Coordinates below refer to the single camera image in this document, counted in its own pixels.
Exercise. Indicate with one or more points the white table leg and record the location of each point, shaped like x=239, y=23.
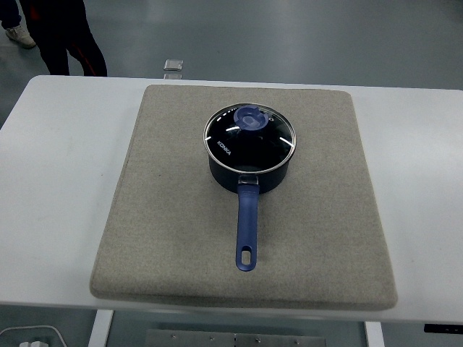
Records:
x=374, y=336
x=99, y=329

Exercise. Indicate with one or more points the silver floor socket box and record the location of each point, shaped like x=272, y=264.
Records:
x=173, y=64

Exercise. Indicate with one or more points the glass pot lid blue knob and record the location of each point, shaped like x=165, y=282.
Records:
x=224, y=144

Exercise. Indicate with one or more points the beige fabric mat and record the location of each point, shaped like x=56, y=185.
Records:
x=181, y=217

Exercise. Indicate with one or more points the black table control panel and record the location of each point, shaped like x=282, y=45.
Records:
x=445, y=329

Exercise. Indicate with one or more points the grey metal plate with screws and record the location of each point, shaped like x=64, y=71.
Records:
x=217, y=339

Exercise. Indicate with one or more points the dark blue saucepan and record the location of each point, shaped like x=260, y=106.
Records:
x=247, y=224

